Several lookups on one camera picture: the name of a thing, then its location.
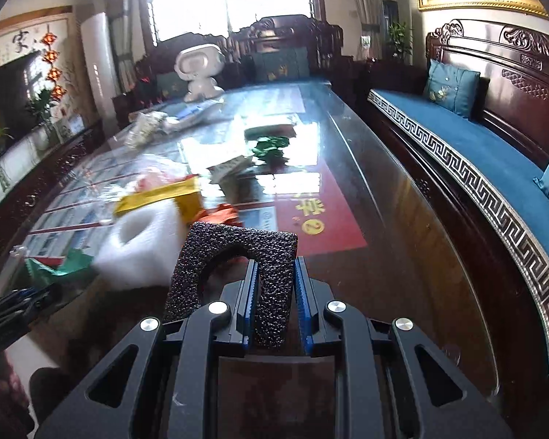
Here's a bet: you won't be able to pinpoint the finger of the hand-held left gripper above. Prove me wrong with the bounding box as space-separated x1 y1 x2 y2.
0 284 64 325

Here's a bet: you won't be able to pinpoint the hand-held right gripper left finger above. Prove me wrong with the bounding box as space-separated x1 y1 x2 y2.
34 260 259 439

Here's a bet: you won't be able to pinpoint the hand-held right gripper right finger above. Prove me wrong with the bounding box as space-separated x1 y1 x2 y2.
294 257 515 439

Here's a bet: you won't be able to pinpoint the black foam piece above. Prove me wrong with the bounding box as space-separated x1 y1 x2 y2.
165 222 299 350

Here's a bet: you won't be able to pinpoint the red foam piece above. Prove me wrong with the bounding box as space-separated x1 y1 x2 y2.
193 202 239 227

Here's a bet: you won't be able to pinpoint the green plastic bag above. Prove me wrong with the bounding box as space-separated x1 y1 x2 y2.
25 249 94 279

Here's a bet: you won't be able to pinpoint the red printed sheet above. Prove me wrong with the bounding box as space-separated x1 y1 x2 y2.
274 165 367 252

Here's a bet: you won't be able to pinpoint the white foam net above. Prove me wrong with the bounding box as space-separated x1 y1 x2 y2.
94 206 188 291

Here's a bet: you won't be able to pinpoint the dark wooden television cabinet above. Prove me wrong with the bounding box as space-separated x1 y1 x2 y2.
0 119 106 266

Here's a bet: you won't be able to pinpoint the dark wooden table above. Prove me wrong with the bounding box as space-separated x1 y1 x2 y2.
0 80 499 403

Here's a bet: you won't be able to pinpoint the crumpled printed paper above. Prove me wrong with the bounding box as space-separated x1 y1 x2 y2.
209 155 254 184

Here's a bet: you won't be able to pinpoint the green crumpled paper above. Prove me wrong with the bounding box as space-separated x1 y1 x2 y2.
251 135 290 165

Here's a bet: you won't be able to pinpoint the clear plastic bag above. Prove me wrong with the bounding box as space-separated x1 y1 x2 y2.
87 155 197 220

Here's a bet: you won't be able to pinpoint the white paper stack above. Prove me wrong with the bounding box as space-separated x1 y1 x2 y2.
244 116 298 140

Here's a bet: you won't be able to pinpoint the black television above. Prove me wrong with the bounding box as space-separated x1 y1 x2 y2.
0 50 58 161

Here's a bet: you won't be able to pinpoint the clear plastic bags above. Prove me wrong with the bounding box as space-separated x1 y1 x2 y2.
127 112 165 149

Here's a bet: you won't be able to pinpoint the blue white plastic packet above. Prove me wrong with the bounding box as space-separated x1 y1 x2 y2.
165 101 225 124

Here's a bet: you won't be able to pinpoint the red knot decoration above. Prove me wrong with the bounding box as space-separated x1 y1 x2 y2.
40 32 67 101

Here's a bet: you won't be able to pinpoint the blue seat cushion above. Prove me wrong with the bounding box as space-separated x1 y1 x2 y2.
368 89 549 376

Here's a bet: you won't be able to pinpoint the white standing air conditioner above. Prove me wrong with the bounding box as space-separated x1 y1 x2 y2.
80 11 120 131

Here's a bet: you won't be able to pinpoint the teal chair cushion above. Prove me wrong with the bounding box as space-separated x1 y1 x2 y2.
254 48 311 80

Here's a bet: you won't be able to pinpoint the white robot figure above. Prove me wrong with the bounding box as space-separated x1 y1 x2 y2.
174 43 226 104

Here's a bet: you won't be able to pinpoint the carved wooden armchair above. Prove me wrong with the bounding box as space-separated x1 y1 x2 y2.
231 15 344 87

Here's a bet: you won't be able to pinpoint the potted green plant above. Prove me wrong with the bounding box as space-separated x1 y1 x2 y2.
386 22 412 60

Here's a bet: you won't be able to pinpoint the carved wooden sofa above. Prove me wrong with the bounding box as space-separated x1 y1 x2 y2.
363 18 549 403

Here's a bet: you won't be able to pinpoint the patterned curtain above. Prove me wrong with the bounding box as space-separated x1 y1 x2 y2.
345 0 380 56

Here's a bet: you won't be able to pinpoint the calligraphy wall art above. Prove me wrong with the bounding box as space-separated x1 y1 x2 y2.
0 11 81 115

